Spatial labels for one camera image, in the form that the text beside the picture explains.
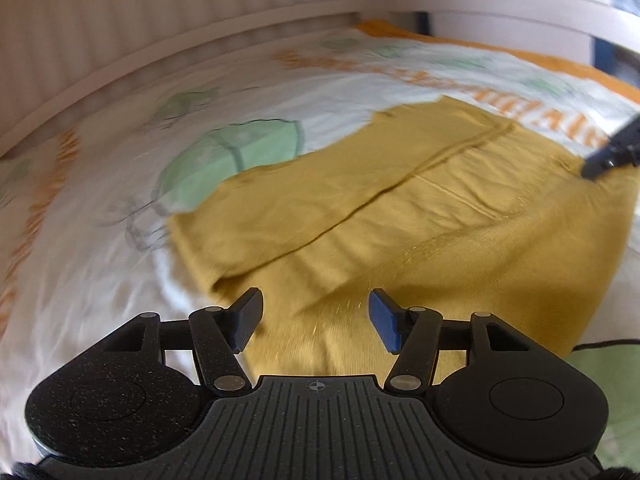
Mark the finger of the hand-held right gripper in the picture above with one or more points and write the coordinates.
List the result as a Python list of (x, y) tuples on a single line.
[(615, 147)]

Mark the white wooden bed frame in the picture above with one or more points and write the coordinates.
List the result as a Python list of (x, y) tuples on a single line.
[(500, 5)]

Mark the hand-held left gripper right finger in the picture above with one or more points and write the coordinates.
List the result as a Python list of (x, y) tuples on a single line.
[(384, 317)]

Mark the leaf printed duvet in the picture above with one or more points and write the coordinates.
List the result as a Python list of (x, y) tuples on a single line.
[(100, 210)]

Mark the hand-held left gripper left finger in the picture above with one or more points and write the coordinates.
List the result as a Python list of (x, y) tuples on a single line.
[(247, 317)]

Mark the yellow knitted sweater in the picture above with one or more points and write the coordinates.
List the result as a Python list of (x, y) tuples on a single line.
[(400, 210)]

